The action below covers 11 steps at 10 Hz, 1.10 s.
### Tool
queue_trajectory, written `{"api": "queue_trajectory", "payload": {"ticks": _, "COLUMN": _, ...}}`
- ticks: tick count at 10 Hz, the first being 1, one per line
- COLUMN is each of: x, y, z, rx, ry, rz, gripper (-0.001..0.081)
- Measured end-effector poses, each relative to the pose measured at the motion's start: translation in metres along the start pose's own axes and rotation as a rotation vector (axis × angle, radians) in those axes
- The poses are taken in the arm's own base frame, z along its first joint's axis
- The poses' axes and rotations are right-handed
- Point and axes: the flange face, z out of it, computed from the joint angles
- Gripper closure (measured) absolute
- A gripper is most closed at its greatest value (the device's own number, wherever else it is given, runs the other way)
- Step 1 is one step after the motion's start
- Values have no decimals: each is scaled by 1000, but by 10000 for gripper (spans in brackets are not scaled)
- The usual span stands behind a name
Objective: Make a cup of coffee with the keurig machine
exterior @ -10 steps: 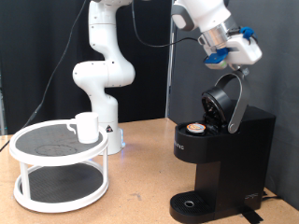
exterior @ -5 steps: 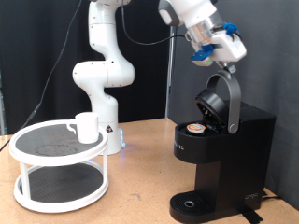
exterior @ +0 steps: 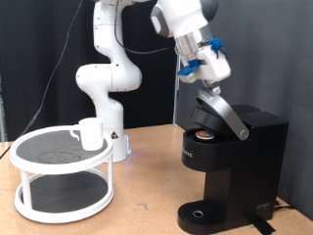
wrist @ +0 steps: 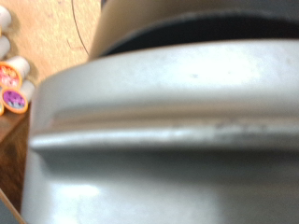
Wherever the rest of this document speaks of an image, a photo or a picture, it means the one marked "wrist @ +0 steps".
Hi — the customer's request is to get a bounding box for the black Keurig coffee machine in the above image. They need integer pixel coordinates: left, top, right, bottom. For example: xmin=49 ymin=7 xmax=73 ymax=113
xmin=21 ymin=10 xmax=299 ymax=224

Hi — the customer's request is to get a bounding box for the purple-lid coffee pod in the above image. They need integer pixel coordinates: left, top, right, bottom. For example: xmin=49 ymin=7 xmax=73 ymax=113
xmin=0 ymin=79 xmax=36 ymax=115

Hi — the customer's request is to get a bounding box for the red-lid coffee pod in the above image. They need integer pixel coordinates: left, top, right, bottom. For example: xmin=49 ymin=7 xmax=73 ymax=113
xmin=0 ymin=55 xmax=31 ymax=91

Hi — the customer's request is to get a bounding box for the plain white coffee pod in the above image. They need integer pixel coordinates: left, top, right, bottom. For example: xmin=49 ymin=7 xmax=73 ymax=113
xmin=0 ymin=6 xmax=12 ymax=33
xmin=0 ymin=35 xmax=12 ymax=60

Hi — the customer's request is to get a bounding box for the brown wooden box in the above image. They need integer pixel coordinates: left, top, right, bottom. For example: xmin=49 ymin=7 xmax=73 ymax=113
xmin=0 ymin=106 xmax=32 ymax=213

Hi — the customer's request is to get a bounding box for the thin black cord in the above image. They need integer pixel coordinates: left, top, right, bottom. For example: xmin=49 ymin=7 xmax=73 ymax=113
xmin=70 ymin=0 xmax=91 ymax=58

